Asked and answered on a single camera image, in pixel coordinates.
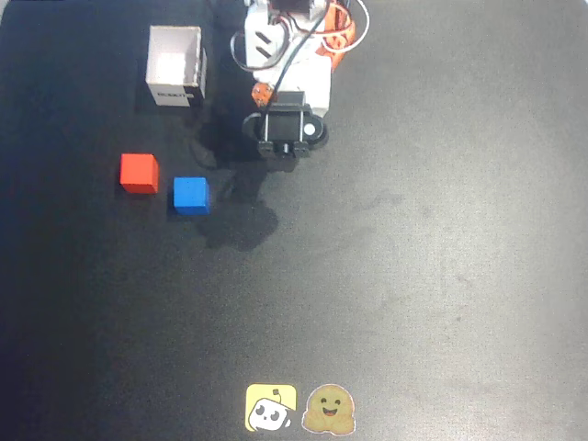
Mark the blue cube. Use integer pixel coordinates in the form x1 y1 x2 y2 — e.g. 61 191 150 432
172 176 212 217

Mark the white cardboard box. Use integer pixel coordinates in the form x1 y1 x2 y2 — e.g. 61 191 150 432
144 25 209 109

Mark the red cube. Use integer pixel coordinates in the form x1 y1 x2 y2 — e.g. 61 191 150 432
119 153 161 195

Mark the black table mat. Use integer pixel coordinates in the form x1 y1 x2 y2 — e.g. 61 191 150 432
0 0 588 441

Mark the yellow robot sticker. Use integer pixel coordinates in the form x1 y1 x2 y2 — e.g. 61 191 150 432
244 382 299 434

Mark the hugging face emoji sticker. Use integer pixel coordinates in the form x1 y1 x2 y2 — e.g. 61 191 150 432
300 382 358 435

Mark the black gripper camera with mount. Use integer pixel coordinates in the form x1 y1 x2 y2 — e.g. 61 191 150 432
242 90 330 160

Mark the black cable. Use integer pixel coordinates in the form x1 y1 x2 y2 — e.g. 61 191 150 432
229 8 330 100

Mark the white cable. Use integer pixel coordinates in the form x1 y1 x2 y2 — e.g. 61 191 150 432
323 0 371 52

